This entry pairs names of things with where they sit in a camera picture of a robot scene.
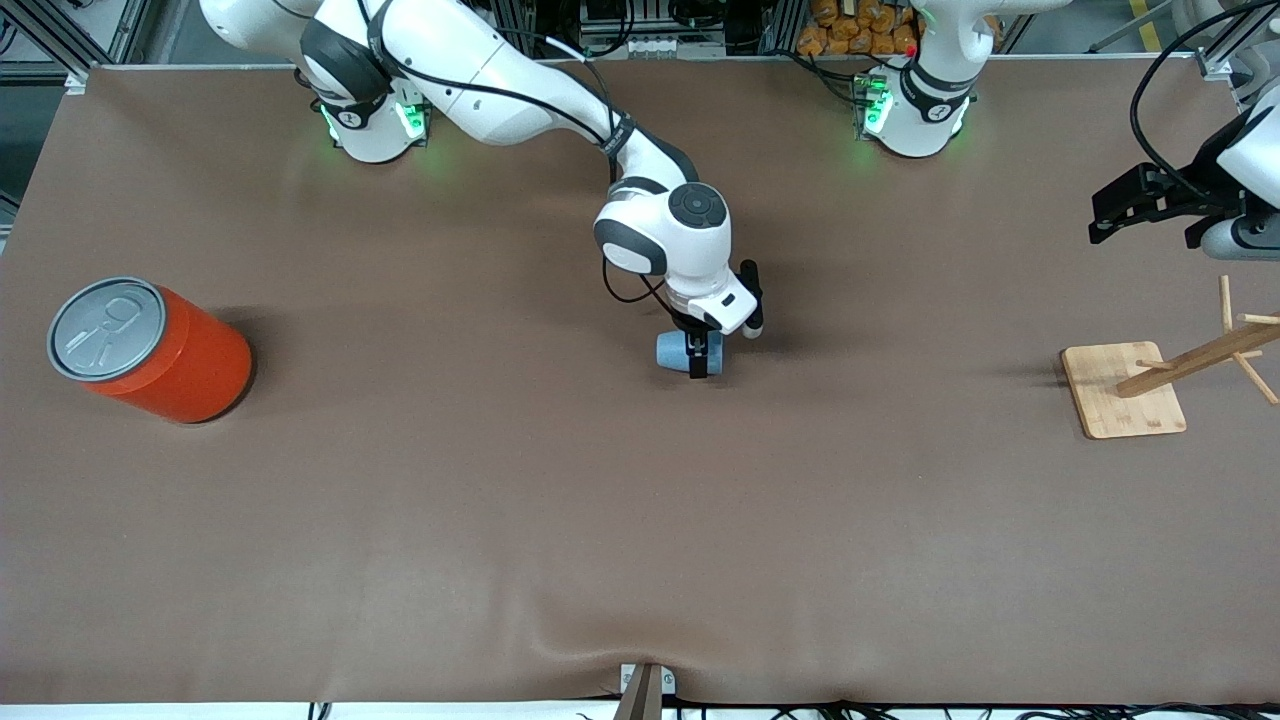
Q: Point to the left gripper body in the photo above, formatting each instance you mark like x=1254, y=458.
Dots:
x=1208, y=182

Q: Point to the light blue cup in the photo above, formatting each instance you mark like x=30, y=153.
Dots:
x=670, y=350

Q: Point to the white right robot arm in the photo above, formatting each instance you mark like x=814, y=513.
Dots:
x=480, y=70

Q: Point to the brown table mat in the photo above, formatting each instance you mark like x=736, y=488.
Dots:
x=640, y=500

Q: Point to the wooden mug rack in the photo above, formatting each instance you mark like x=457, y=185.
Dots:
x=1120, y=400

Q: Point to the grey control box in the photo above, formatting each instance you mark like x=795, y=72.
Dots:
x=650, y=45

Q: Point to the orange packets pile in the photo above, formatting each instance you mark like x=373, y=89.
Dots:
x=850, y=30

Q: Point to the red can grey lid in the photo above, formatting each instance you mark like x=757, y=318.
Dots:
x=190, y=370

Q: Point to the white corner bracket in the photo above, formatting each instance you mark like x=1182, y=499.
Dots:
x=1216, y=66
x=76, y=82

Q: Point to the silver metal mount bracket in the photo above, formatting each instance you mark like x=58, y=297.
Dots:
x=668, y=682

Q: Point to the aluminium frame profile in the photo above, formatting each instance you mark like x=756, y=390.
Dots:
x=522, y=15
x=70, y=45

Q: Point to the brown camera pole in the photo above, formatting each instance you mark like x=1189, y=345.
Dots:
x=640, y=700

